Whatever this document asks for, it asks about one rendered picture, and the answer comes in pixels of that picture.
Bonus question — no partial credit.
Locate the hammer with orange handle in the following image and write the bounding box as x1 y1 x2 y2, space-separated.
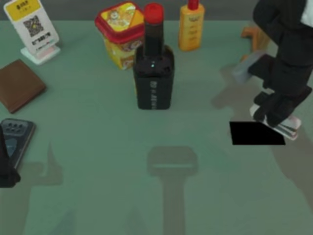
231 24 271 84

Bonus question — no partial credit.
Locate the brown leather wallet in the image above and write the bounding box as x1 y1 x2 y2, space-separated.
0 59 47 114

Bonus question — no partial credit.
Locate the yellow bottle with red cap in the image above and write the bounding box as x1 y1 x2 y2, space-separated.
178 0 206 52

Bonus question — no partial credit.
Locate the white yellow QR code stand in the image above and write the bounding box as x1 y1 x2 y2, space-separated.
3 0 62 66

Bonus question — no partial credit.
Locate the white object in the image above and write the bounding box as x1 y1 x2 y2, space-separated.
249 103 302 141

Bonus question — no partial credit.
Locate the yellow tub with red lid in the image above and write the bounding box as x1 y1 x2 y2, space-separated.
94 1 145 71

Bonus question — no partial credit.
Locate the black bottle with red cap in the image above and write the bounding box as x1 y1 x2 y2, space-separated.
133 2 176 111

